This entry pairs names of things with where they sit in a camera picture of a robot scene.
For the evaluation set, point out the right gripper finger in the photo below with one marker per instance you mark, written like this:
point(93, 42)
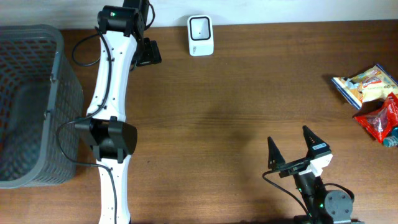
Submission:
point(314, 143)
point(275, 158)

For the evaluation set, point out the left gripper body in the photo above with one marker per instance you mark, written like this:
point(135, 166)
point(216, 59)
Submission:
point(147, 53)

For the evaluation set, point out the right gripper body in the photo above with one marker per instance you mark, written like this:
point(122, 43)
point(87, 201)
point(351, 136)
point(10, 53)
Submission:
point(291, 167)

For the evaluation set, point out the red snack bag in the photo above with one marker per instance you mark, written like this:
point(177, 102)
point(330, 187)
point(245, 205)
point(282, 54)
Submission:
point(381, 122)

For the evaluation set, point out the blue mouthwash bottle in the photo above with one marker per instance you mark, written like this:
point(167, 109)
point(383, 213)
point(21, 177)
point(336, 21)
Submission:
point(391, 139)

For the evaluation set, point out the yellow snack bag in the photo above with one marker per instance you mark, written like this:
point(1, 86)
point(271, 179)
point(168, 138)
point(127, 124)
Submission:
point(373, 84)

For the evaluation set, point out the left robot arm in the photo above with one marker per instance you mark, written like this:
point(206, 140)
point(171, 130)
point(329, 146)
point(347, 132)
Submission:
point(104, 129)

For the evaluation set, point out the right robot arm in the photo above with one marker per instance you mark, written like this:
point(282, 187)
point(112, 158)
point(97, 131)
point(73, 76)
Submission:
point(322, 203)

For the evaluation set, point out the grey plastic mesh basket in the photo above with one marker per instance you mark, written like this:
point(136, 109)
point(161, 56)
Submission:
point(39, 92)

